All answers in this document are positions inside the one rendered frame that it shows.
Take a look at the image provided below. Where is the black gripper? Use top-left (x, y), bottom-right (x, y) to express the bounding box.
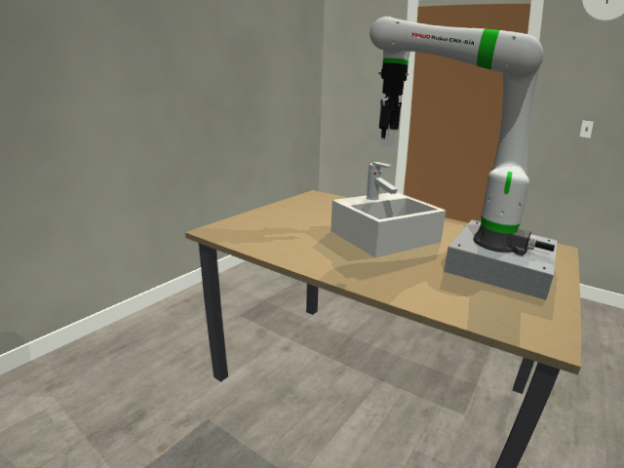
top-left (379, 79), bottom-right (404, 147)

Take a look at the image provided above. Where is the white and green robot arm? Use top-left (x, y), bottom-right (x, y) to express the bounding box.
top-left (370, 17), bottom-right (555, 256)

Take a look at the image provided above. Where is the grey mixer tap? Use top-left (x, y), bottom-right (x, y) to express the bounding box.
top-left (366, 162), bottom-right (398, 200)

